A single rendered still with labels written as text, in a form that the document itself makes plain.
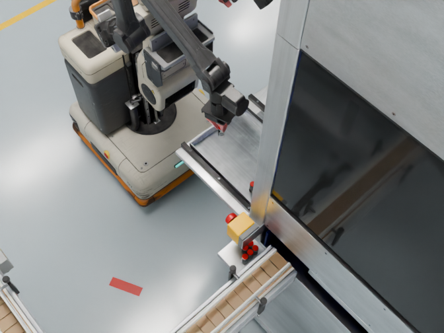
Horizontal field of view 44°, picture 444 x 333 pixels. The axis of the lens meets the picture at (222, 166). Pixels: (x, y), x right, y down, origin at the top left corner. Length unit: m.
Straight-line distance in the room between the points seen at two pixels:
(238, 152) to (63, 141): 1.43
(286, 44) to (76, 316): 1.95
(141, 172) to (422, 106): 1.92
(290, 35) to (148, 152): 1.76
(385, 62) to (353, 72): 0.08
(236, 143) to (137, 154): 0.82
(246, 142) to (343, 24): 1.14
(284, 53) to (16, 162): 2.29
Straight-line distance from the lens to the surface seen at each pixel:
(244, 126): 2.08
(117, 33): 1.84
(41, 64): 3.59
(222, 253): 1.83
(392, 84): 0.96
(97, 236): 2.87
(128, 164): 2.72
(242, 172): 1.97
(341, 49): 0.99
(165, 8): 1.54
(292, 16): 1.05
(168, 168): 2.71
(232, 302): 1.73
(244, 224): 1.71
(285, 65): 1.13
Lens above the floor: 2.58
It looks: 59 degrees down
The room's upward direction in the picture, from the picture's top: 2 degrees clockwise
